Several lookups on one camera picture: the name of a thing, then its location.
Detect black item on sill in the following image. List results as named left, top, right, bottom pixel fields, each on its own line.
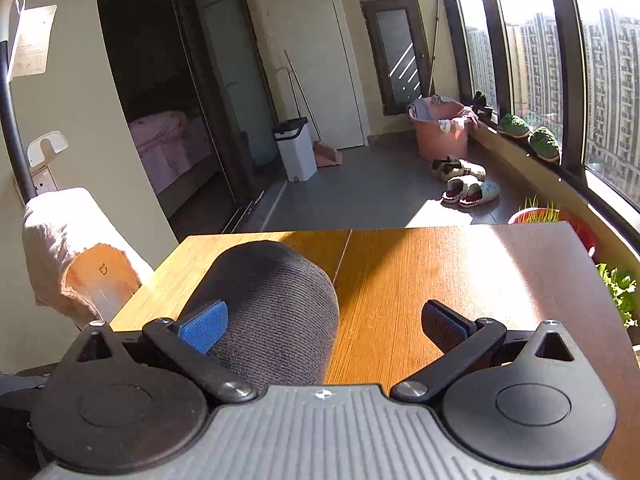
left=471, top=91, right=494, bottom=121

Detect pink lined slipper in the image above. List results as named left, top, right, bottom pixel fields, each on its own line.
left=442, top=176, right=481, bottom=204

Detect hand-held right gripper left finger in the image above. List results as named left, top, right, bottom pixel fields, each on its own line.
left=62, top=300, right=257, bottom=403

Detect white appliance with cloth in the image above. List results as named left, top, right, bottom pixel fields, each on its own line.
left=22, top=187, right=155, bottom=332

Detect pink dustpan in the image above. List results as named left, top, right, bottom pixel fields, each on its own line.
left=314, top=140, right=344, bottom=168

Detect red pot with grass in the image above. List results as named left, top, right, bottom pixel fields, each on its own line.
left=508, top=195, right=599, bottom=257

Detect white cabinet door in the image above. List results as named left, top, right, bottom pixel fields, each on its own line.
left=260, top=0, right=366, bottom=151

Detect bed with pink blanket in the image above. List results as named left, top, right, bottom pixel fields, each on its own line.
left=127, top=111, right=221, bottom=197

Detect cloths in bucket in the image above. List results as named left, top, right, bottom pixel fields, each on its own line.
left=407, top=94, right=479, bottom=134

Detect wall socket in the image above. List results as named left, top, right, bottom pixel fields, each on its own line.
left=30, top=167, right=59, bottom=197

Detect black pole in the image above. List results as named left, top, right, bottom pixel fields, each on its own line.
left=0, top=40, right=39, bottom=199

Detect dark framed glass door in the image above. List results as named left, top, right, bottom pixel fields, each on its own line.
left=360, top=0, right=434, bottom=117

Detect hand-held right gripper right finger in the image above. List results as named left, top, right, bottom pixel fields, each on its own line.
left=390, top=300, right=590, bottom=404

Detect paper tag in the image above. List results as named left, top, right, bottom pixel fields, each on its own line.
left=7, top=5, right=58, bottom=81

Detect pink plastic bucket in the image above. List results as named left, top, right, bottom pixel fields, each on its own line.
left=407, top=98, right=473, bottom=162

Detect mop pole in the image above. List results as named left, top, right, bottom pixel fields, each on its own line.
left=427, top=0, right=444, bottom=99

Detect light blue slipper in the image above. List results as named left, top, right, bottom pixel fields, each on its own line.
left=459, top=181, right=501, bottom=209

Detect brown slipper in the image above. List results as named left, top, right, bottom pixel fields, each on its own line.
left=457, top=159, right=486, bottom=182
left=431, top=157, right=463, bottom=183

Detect leafy green potted plant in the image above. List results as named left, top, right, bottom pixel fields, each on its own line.
left=597, top=262, right=640, bottom=332

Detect peach plastic appliance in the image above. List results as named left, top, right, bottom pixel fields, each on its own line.
left=65, top=247, right=144, bottom=322

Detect white trash bin black lid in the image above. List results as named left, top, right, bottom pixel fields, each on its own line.
left=272, top=116, right=319, bottom=184

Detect grey knitted sock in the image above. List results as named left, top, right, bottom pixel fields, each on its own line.
left=205, top=240, right=341, bottom=392

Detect green slipper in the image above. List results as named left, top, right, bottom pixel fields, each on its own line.
left=528, top=126, right=561, bottom=164
left=496, top=114, right=531, bottom=139

